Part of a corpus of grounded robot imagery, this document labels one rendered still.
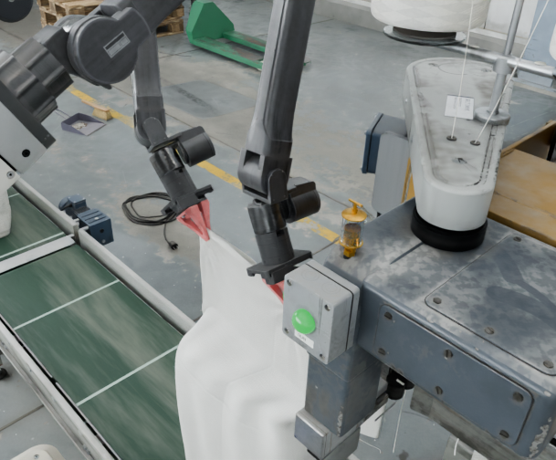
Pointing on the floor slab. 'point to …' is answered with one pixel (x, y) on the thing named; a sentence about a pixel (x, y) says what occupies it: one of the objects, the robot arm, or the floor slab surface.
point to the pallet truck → (216, 22)
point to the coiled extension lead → (151, 216)
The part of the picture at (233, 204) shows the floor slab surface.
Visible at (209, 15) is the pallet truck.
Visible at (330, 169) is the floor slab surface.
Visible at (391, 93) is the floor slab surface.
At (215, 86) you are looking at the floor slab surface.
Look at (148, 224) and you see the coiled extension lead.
